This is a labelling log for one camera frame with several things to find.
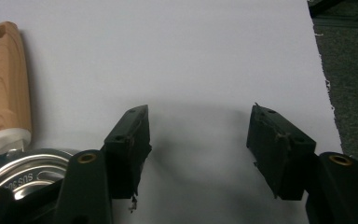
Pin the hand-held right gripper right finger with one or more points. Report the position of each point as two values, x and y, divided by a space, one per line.
279 155

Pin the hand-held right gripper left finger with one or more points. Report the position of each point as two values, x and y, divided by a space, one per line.
127 149

